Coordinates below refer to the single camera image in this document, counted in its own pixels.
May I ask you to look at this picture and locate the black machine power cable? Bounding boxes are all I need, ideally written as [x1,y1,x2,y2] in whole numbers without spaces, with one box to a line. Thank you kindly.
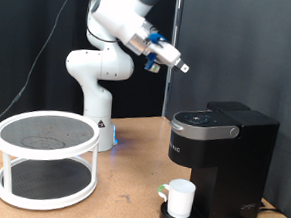
[258,200,287,215]

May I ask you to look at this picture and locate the grey metal vertical pole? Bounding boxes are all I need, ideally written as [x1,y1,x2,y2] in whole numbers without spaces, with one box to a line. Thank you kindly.
[161,0,184,119]

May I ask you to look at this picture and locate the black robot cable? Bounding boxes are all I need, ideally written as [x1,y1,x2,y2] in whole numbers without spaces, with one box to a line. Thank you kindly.
[0,0,122,145]

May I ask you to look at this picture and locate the white two-tier turntable stand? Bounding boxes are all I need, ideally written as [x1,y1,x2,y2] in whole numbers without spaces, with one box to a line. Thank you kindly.
[0,106,103,216]

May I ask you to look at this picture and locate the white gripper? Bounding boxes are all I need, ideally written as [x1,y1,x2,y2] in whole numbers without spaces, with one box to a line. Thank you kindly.
[145,40,192,75]

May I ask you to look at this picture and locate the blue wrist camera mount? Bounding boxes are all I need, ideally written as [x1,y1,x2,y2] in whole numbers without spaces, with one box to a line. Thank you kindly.
[143,52,162,75]

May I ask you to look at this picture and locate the white mug green handle mark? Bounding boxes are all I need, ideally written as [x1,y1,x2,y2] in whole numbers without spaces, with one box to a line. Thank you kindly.
[155,176,198,218]

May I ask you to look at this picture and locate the black Keurig coffee machine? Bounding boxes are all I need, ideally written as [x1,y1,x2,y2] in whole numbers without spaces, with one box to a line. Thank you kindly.
[159,97,282,218]

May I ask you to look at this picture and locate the blue cable clip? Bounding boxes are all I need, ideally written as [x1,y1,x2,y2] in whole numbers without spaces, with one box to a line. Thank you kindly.
[147,32,168,46]

